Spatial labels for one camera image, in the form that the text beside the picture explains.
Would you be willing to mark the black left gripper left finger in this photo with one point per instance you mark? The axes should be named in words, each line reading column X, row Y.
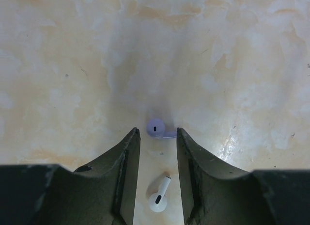
column 101, row 192

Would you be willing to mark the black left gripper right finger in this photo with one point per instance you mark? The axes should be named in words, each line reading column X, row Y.
column 214, row 192

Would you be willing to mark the purple earbud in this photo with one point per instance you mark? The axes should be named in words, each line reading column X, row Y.
column 156, row 129

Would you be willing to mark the white earbud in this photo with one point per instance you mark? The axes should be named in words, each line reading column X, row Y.
column 158, row 201

